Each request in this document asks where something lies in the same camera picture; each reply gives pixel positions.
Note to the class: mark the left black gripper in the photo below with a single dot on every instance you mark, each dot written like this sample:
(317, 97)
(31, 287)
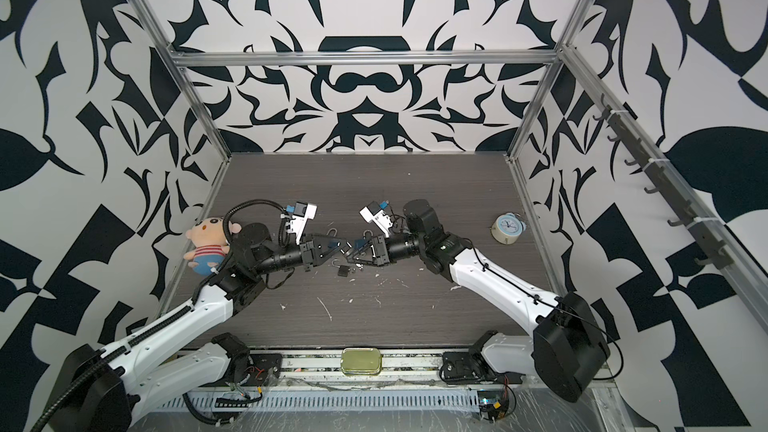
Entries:
(310, 249)

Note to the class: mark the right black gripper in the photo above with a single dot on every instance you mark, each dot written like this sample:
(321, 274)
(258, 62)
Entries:
(381, 253)

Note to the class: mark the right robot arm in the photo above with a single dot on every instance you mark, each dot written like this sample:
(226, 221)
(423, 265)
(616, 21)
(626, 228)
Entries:
(565, 346)

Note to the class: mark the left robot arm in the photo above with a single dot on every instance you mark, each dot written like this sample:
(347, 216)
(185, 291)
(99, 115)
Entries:
(112, 388)

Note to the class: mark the left blue padlock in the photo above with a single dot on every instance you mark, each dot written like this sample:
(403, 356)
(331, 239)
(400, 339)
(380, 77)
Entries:
(332, 234)

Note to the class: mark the blue padlock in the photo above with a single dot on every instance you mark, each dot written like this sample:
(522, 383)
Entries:
(364, 241)
(332, 234)

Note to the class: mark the right blue padlock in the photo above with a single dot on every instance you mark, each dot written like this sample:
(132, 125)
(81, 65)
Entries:
(364, 241)

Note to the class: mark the black padlock front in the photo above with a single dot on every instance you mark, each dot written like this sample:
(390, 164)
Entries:
(343, 268)

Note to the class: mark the gold metal tin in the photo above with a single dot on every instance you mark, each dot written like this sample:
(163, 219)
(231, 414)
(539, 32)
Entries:
(361, 361)

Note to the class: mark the plush doll striped shirt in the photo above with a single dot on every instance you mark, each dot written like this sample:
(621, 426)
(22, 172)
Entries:
(210, 245)

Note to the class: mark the cream blue alarm clock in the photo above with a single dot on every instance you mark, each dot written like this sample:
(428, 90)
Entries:
(508, 228)

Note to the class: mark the small electronics board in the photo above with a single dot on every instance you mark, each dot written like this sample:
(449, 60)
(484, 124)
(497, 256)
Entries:
(495, 405)

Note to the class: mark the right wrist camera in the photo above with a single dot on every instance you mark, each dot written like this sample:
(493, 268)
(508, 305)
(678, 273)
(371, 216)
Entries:
(376, 213)

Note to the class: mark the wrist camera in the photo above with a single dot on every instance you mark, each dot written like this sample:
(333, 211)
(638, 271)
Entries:
(296, 217)
(376, 213)

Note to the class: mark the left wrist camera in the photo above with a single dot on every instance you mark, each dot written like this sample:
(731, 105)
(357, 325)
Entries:
(296, 217)

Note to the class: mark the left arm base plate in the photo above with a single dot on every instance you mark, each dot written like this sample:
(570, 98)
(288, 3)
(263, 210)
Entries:
(260, 370)

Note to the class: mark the white slotted cable duct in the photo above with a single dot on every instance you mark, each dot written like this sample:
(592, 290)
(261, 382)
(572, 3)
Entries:
(345, 401)

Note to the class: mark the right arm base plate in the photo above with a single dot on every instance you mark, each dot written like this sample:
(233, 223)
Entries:
(462, 368)

